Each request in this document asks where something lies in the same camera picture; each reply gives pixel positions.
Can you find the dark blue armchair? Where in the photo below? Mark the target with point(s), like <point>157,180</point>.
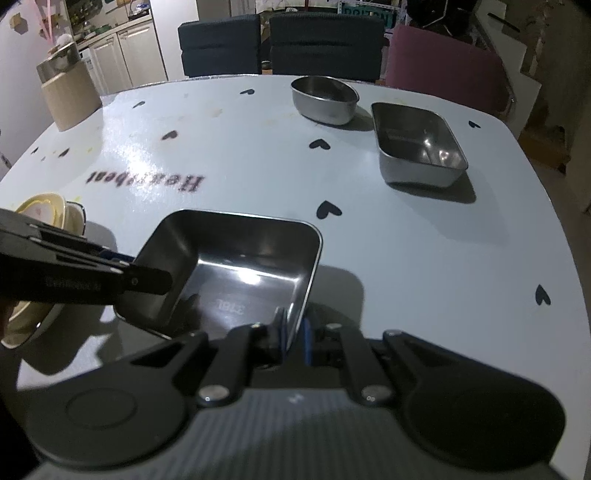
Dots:
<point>219,44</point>
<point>325,46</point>

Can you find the maroon armchair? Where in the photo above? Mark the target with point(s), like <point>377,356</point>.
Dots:
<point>448,69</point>

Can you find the white lower kitchen cabinets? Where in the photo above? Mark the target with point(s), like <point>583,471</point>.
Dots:
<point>124,55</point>

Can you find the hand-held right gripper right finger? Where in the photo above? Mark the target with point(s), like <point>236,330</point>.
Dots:
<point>309,344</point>

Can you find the rounded steel bowl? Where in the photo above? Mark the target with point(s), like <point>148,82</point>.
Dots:
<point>325,99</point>

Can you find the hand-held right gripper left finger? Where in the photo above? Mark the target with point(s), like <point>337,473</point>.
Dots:
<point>280,330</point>

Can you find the light blue heart-print tablecloth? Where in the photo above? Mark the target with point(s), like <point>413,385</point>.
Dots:
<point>231,138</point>

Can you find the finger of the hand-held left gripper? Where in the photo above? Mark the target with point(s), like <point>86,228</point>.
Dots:
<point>69,241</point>
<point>150,280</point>

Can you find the beige bin with steel lid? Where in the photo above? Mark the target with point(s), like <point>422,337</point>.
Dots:
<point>69,92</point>

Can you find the pink ribbons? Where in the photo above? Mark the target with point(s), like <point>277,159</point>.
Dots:
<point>44,21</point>

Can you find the green licence plate sign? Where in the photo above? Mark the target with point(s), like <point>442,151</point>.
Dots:
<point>369,13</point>

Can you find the rectangular steel tray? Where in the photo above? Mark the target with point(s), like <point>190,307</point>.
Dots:
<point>240,258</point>
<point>418,143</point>

